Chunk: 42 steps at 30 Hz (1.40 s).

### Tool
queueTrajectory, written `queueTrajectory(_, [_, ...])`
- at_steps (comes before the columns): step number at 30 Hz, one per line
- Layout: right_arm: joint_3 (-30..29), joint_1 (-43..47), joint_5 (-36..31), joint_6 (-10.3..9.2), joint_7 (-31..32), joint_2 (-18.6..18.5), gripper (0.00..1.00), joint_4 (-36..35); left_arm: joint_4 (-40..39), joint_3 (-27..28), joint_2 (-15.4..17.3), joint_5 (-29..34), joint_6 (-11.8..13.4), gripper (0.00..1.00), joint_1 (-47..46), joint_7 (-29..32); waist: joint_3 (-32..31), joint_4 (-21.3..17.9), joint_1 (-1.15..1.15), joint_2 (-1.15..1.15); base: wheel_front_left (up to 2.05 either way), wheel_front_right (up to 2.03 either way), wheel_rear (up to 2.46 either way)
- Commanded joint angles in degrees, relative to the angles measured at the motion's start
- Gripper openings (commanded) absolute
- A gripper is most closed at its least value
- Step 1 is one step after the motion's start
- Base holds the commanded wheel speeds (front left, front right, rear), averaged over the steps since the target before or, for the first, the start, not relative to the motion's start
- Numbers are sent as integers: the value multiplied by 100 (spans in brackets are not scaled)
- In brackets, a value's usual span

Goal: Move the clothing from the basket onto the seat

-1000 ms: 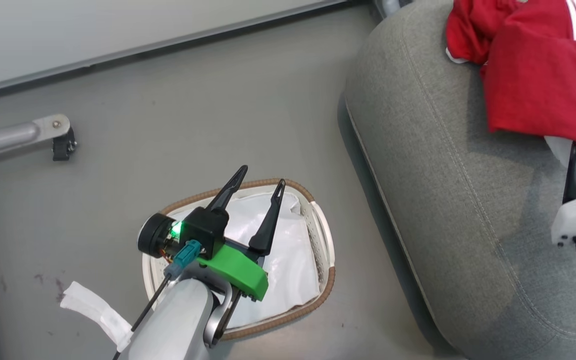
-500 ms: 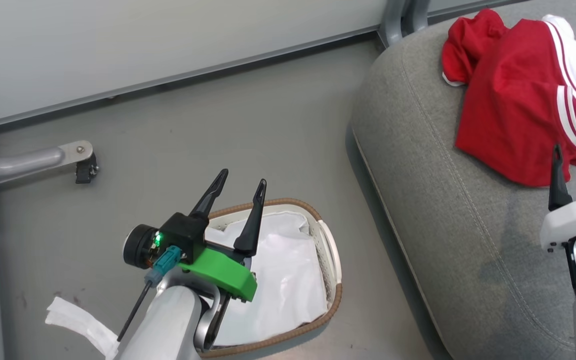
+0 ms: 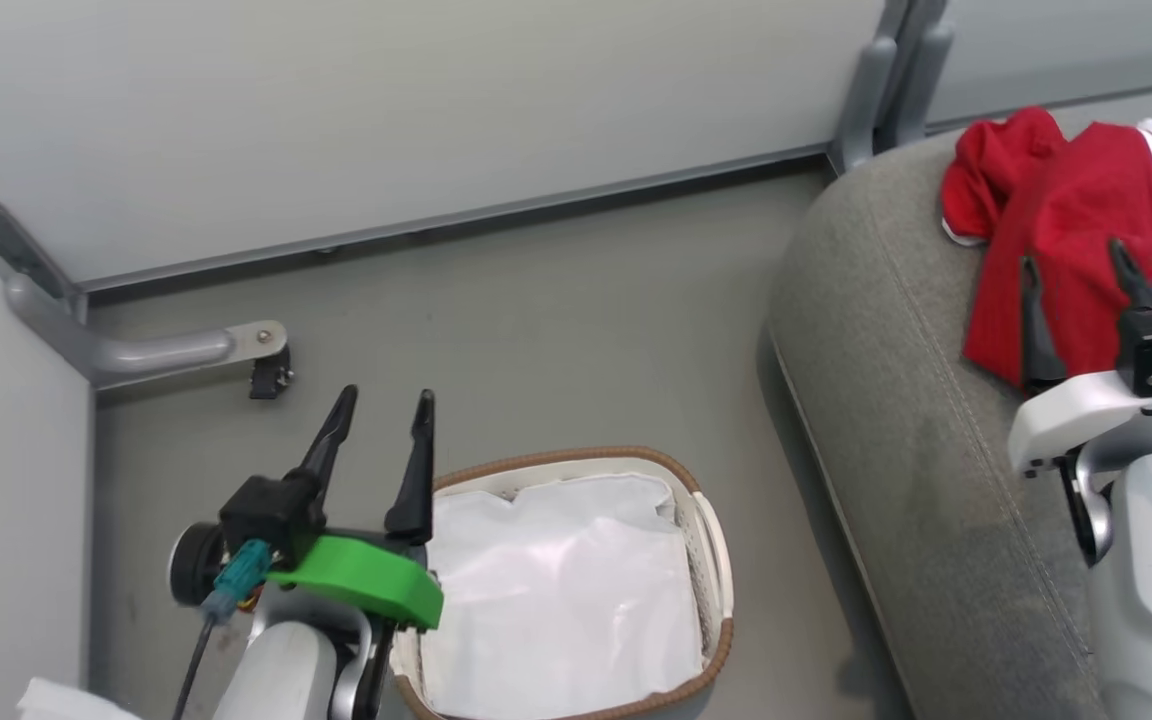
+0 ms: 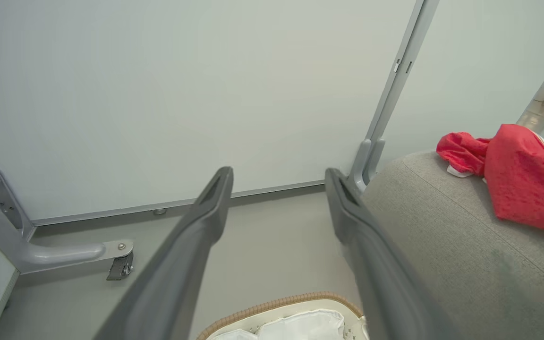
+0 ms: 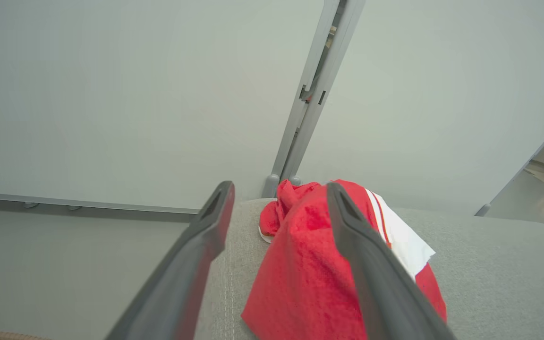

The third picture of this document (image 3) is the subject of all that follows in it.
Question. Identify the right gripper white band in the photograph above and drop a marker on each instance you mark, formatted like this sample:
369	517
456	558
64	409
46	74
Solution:
1076	420

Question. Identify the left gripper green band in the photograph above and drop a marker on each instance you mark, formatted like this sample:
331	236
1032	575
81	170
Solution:
366	580

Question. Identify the red and white sports garment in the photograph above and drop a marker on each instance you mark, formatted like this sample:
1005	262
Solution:
1066	240

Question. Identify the white basket liner cloth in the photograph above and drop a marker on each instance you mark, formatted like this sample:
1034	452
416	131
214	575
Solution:
556	600

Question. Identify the woven-rim white laundry basket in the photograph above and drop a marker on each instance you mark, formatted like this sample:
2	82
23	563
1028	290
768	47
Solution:
711	560

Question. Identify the small black caster clamp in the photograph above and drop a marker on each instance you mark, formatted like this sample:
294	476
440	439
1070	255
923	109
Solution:
271	375

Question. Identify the left wrist teal connector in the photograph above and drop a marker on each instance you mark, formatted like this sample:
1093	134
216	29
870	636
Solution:
236	578

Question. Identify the left gripper round black motor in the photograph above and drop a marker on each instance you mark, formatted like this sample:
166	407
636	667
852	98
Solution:
194	562

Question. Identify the grey fabric sofa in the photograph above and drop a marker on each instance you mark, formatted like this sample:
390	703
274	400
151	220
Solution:
896	400

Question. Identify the grey metal partition foot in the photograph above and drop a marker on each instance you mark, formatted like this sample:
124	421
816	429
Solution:
136	352

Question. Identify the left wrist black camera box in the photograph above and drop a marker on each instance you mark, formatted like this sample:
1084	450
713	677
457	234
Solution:
266	512

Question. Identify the grey metal partition post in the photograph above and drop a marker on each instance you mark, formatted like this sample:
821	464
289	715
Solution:
886	80

